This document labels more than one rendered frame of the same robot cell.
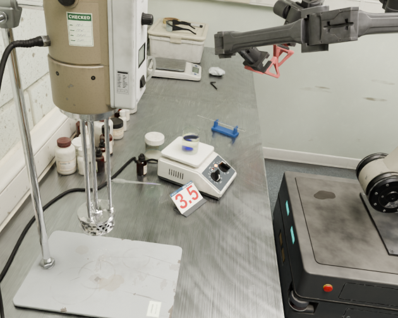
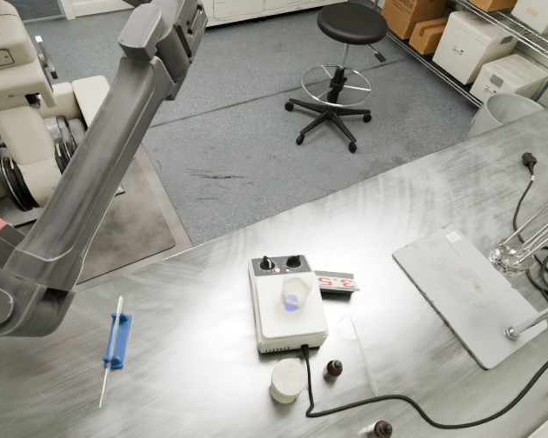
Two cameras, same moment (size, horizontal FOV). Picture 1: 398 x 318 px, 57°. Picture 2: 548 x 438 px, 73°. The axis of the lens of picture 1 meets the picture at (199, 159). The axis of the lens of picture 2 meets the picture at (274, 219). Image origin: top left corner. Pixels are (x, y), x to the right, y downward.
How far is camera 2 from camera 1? 1.15 m
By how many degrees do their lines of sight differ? 83
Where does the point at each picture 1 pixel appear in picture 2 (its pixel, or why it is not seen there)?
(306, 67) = not seen: outside the picture
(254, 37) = (113, 180)
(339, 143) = not seen: outside the picture
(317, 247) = (150, 249)
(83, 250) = (473, 321)
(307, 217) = (99, 271)
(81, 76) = not seen: outside the picture
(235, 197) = (282, 248)
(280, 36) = (148, 119)
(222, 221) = (328, 243)
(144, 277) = (442, 258)
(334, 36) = (198, 32)
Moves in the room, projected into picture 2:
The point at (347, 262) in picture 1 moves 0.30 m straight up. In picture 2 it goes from (159, 222) to (143, 162)
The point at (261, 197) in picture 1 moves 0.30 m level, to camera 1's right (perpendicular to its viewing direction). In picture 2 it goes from (262, 227) to (210, 148)
